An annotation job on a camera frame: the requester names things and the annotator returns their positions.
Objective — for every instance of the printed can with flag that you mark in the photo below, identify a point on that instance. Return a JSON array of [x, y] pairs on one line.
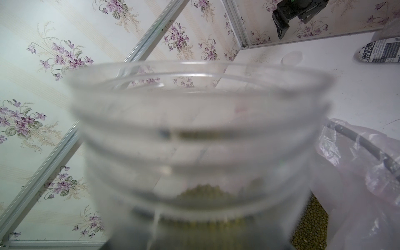
[[381, 51]]

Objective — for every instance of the clear jar with beans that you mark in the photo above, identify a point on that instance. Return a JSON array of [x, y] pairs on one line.
[[199, 155]]

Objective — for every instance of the mesh bin with pink bag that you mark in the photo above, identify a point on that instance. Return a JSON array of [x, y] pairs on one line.
[[355, 192]]

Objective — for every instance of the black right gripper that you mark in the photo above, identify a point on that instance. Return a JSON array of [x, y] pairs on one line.
[[302, 9]]

